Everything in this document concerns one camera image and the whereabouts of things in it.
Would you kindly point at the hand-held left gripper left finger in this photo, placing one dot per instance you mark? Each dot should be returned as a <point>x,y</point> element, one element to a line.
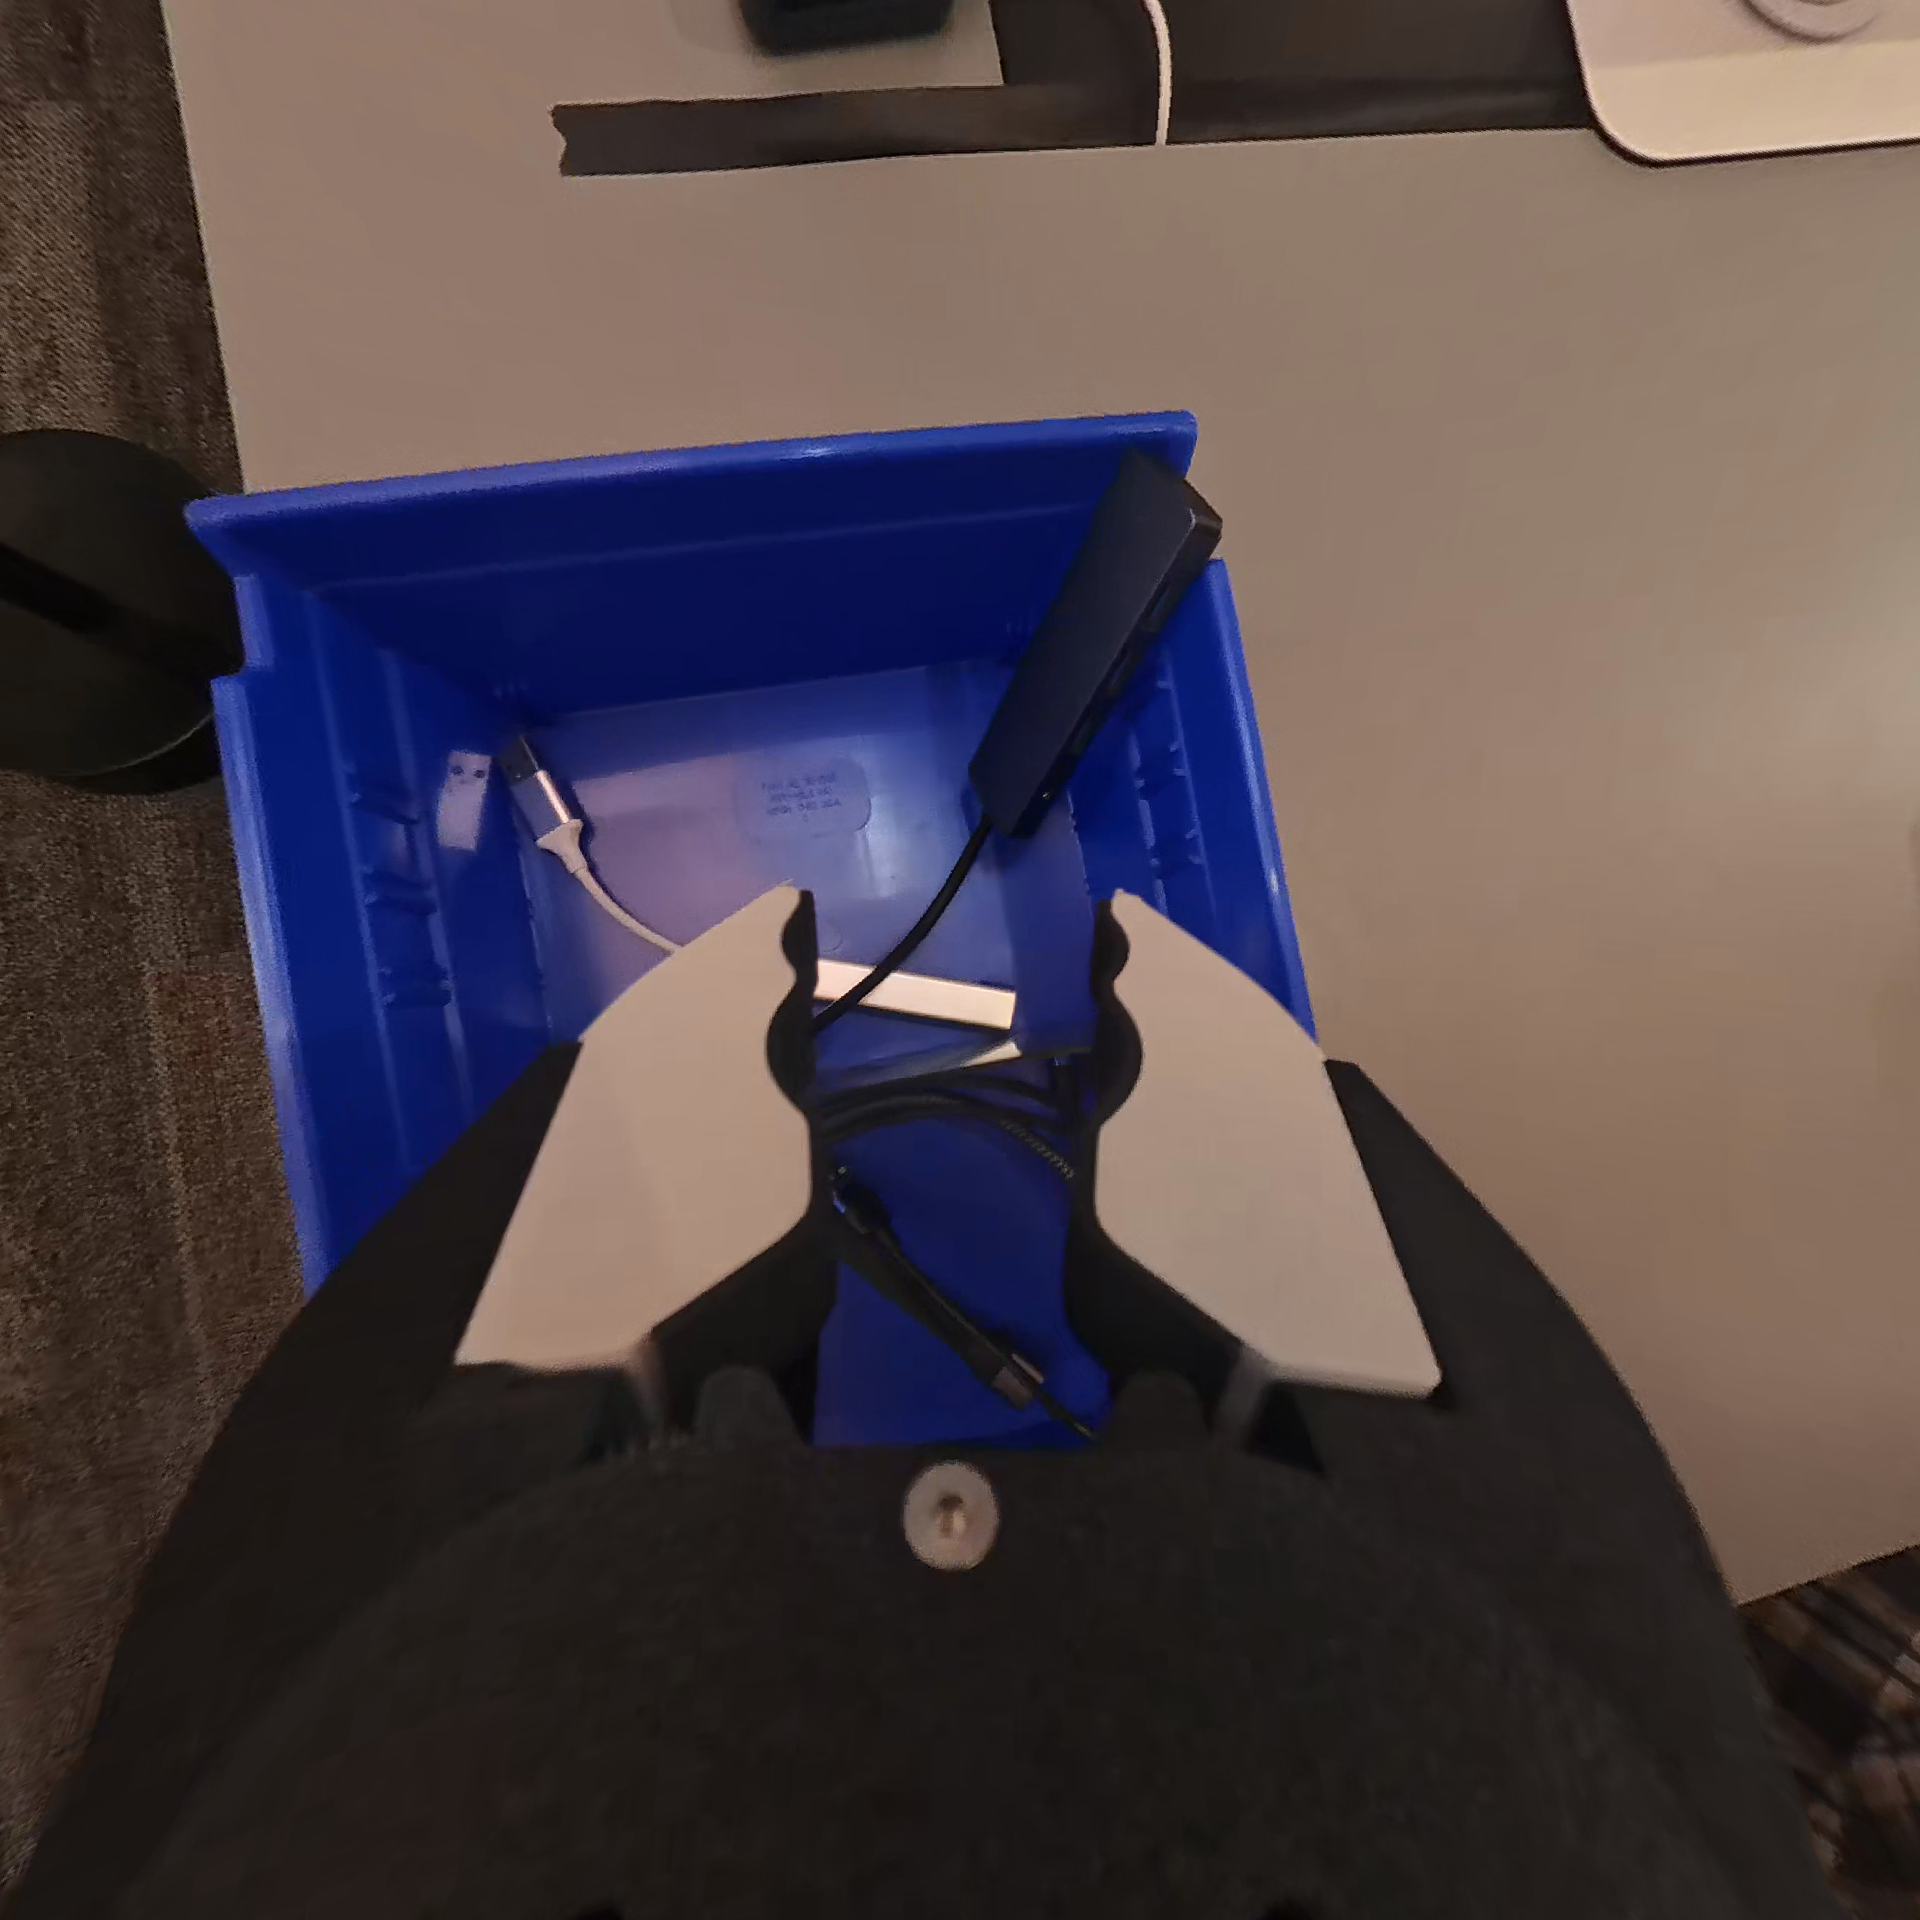
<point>643,1171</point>

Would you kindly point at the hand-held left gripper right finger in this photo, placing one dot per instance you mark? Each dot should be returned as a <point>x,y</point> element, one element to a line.
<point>1261,1199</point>

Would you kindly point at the blue plastic bin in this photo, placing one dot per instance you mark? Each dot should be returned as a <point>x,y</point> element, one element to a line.
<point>675,597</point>

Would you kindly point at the dark slim usb hub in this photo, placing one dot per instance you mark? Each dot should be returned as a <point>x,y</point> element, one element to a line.
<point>1102,631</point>

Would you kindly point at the black round floor base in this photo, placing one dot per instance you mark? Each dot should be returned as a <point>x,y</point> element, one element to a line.
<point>90,597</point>

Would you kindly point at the person's plaid shirt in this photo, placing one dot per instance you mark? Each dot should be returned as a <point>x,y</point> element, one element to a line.
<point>1859,1769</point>

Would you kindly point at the white metal stand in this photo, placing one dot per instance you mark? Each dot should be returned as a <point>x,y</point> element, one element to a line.
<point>1725,88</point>

